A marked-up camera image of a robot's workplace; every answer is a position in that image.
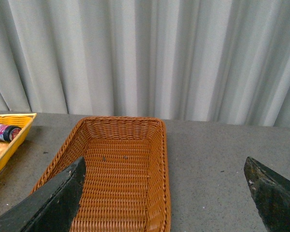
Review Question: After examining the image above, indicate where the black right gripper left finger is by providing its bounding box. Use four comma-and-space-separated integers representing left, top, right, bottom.
0, 157, 86, 232

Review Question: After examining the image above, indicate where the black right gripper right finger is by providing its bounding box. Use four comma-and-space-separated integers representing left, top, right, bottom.
244, 157, 290, 232

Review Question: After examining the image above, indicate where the brown wicker basket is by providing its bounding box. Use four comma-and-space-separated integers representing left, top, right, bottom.
33, 116, 171, 232

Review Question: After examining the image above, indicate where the yellow wicker basket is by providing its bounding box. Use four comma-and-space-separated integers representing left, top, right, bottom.
0, 113, 37, 171

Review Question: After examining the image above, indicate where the small red labelled can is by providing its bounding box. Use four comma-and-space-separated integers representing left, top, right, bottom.
0, 123, 21, 142

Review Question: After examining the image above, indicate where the grey pleated curtain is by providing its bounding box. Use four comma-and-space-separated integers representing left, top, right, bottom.
0, 0, 290, 127

